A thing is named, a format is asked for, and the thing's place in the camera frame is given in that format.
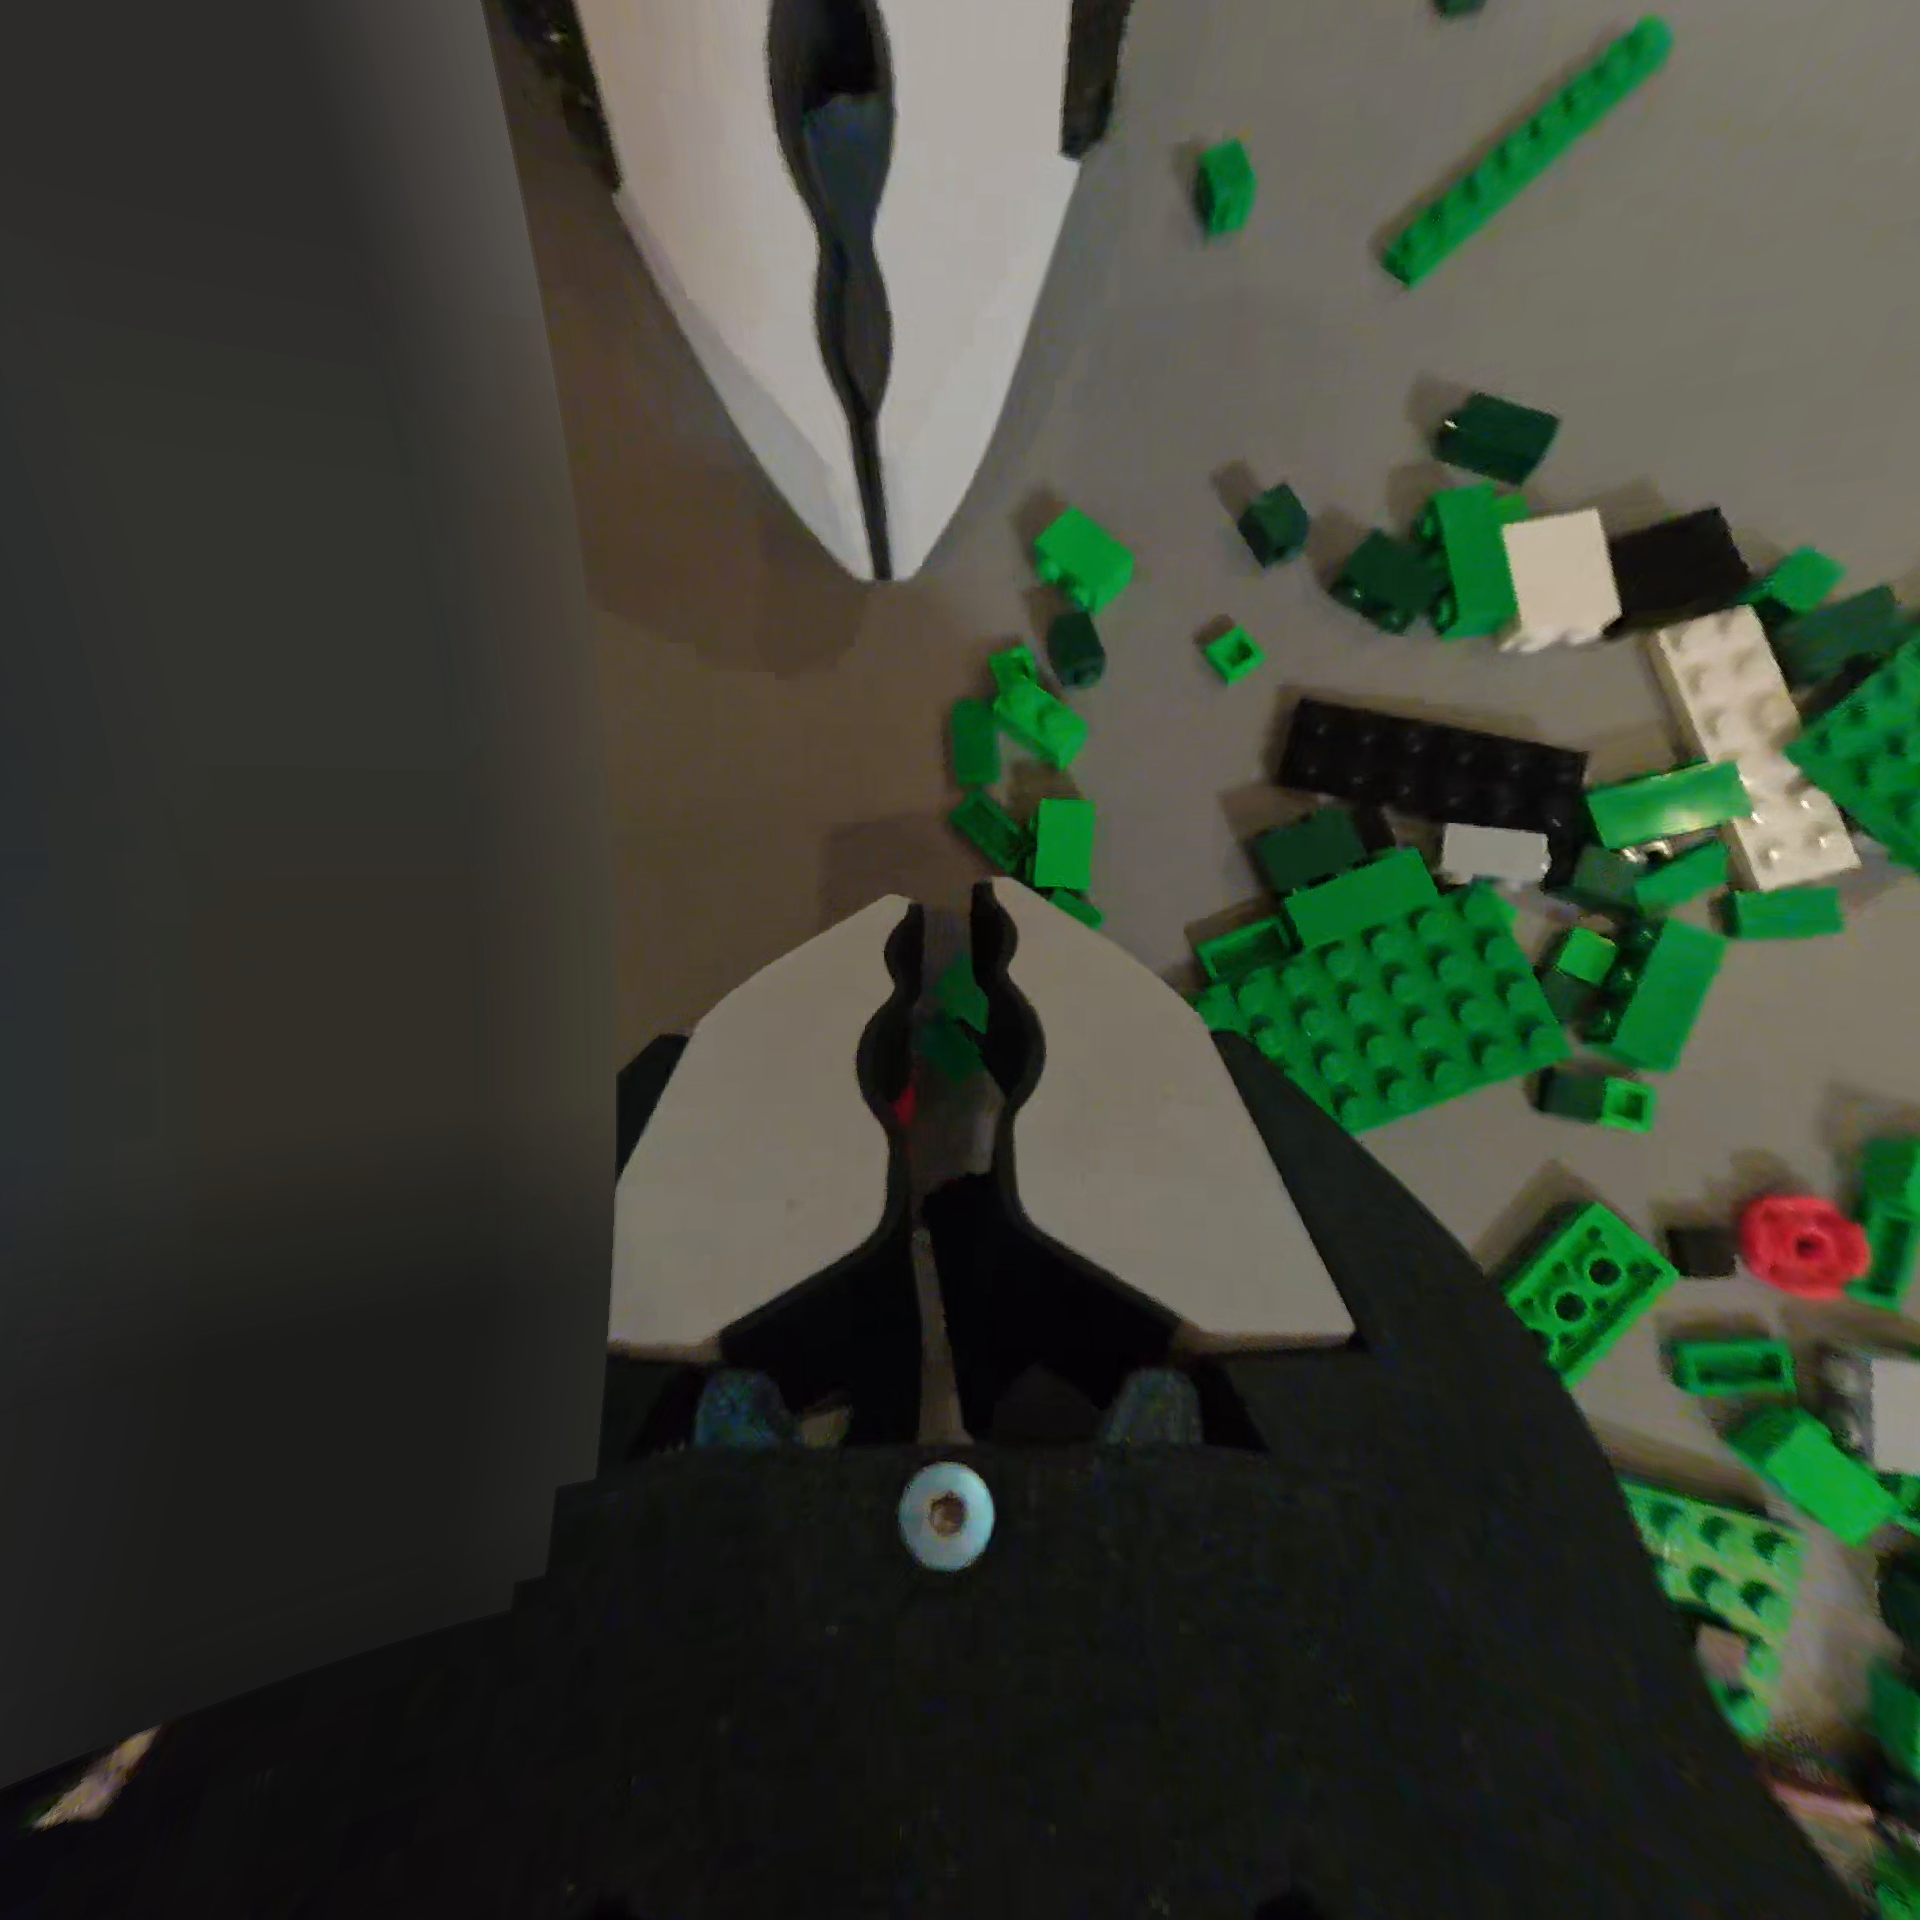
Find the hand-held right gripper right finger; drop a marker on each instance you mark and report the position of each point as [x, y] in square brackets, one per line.
[1170, 1185]

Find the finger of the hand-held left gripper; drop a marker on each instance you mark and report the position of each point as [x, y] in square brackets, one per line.
[975, 224]
[704, 182]

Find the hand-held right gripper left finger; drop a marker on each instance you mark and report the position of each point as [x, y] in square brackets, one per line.
[749, 1185]

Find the pile of green bricks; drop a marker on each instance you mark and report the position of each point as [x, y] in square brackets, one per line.
[1080, 564]

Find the long green brick strip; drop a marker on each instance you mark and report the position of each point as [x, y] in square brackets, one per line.
[1525, 149]

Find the grey desk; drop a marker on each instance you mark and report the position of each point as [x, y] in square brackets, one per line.
[1200, 376]

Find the green brick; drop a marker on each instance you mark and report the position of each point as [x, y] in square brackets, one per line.
[1223, 189]

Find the black studded plate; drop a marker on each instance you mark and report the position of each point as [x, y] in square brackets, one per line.
[1424, 769]

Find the red round brick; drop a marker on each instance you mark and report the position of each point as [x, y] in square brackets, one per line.
[1803, 1244]

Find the white brick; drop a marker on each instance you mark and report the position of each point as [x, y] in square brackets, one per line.
[1560, 578]

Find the white studded plate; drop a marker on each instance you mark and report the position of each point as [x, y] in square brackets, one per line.
[1746, 734]

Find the black brick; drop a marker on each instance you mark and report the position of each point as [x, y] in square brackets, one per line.
[1676, 567]

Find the large green studded plate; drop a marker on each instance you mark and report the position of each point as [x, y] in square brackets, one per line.
[1867, 751]

